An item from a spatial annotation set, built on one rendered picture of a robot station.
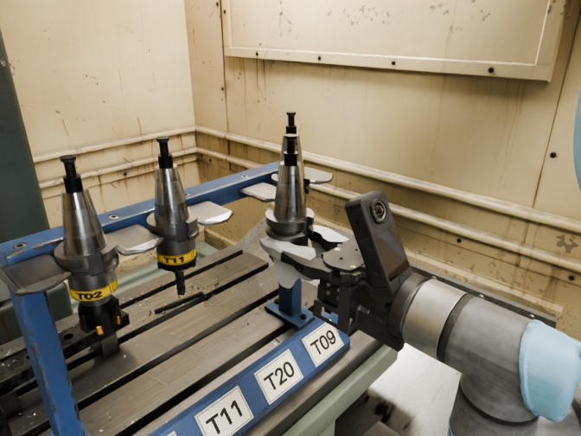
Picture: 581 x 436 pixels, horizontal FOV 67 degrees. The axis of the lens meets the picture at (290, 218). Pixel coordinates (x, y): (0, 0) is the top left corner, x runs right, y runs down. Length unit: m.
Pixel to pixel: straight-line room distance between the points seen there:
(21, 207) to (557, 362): 1.01
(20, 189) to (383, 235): 0.83
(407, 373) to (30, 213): 0.90
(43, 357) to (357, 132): 0.87
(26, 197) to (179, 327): 0.45
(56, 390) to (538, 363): 0.54
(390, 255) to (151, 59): 1.26
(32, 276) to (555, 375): 0.49
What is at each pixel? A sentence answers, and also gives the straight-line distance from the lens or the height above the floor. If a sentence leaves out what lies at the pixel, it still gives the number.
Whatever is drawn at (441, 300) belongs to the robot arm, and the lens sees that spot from 0.46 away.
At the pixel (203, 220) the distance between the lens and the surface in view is 0.58.
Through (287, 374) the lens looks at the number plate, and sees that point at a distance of 0.75.
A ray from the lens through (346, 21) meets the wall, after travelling 1.17.
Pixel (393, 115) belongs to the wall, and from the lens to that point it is 1.11.
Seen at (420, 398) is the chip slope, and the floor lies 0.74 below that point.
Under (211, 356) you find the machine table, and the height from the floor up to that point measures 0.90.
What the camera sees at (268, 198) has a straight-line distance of 0.64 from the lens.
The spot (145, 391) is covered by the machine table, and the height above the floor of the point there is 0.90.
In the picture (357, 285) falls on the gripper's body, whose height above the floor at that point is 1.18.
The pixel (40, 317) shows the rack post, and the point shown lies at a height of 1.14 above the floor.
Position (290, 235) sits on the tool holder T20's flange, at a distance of 0.55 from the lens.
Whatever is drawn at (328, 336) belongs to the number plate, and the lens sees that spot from 0.81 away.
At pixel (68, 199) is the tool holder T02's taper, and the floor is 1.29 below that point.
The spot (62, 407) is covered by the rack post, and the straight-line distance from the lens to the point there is 0.68.
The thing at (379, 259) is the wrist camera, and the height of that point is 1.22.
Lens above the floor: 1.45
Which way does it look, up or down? 24 degrees down
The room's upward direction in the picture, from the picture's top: straight up
